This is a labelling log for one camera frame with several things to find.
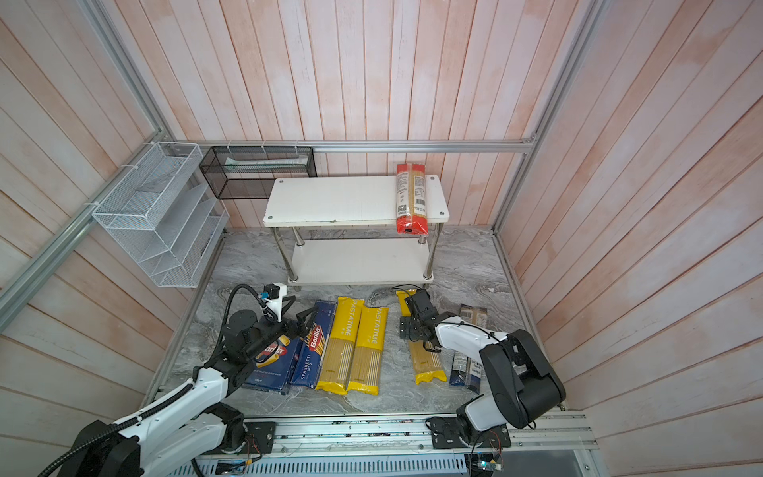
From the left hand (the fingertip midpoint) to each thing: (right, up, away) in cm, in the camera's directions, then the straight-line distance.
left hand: (307, 307), depth 80 cm
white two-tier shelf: (+6, +25, +41) cm, 48 cm away
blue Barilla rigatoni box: (-8, -17, -3) cm, 19 cm away
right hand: (+32, -8, +13) cm, 35 cm away
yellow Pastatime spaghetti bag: (+8, -13, +5) cm, 16 cm away
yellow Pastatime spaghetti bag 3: (+33, -17, +3) cm, 37 cm away
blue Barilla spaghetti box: (+1, -13, +5) cm, 14 cm away
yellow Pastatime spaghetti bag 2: (+16, -19, +1) cm, 25 cm away
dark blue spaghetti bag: (+45, -18, +1) cm, 48 cm away
